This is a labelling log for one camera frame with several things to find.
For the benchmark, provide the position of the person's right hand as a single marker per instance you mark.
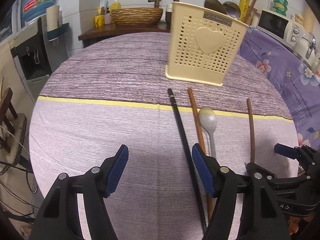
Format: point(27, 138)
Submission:
point(293, 225)

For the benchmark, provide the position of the wooden counter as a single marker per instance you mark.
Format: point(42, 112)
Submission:
point(125, 31)

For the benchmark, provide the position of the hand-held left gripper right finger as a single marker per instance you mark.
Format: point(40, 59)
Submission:
point(205, 172)

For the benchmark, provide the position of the purple floral cloth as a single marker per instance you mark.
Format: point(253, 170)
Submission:
point(280, 80)

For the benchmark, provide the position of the yellow soap dispenser bottle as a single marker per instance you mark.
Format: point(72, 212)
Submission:
point(115, 4)

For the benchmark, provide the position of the round basin bowl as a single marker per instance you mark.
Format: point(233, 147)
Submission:
point(136, 16)

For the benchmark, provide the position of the water dispenser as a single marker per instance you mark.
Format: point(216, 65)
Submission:
point(30, 52)

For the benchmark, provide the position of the small patterned cup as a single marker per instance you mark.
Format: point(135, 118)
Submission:
point(108, 19)

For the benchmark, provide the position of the yellow printed roll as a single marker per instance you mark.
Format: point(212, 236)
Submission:
point(244, 6)

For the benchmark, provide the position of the yellow lidded jar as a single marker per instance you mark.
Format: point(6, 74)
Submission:
point(299, 18)

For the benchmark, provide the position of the small silver spoon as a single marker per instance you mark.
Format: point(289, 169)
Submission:
point(208, 120)

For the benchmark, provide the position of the bamboo style faucet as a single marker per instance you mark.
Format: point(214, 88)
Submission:
point(155, 1)

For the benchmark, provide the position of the white paper cup stack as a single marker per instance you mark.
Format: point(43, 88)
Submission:
point(53, 16)

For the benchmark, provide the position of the cream perforated utensil holder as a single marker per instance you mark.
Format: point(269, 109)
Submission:
point(202, 52)

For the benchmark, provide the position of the white microwave oven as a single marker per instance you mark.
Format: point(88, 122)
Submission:
point(277, 26)

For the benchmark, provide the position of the small kitchen knife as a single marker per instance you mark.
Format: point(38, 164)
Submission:
point(106, 6)

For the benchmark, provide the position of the yellow mug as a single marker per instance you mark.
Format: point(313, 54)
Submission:
point(99, 21)

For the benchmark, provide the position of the black chopstick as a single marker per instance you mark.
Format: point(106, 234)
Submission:
point(185, 145)

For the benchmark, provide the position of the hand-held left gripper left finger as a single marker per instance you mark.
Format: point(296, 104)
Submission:
point(116, 172)

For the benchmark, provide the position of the white electric kettle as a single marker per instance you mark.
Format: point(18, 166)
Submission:
point(308, 48)

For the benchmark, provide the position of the wooden chair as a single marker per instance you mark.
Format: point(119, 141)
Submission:
point(11, 127)

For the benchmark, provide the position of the teal cup holder tray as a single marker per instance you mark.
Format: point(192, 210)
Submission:
point(58, 32)

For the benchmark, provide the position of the stacked green cans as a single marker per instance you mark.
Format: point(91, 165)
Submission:
point(280, 3)

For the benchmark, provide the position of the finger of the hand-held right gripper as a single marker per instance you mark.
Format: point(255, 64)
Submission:
point(261, 170)
point(286, 151)

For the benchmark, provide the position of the brown and white jar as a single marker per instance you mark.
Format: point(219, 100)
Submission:
point(169, 16)

